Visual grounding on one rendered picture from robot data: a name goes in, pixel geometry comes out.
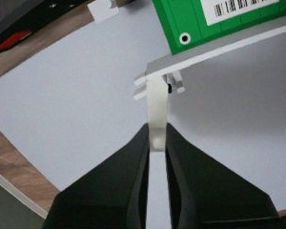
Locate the green circuit board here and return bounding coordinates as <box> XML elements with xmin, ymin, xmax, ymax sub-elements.
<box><xmin>133</xmin><ymin>0</ymin><xmax>286</xmax><ymax>153</ymax></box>

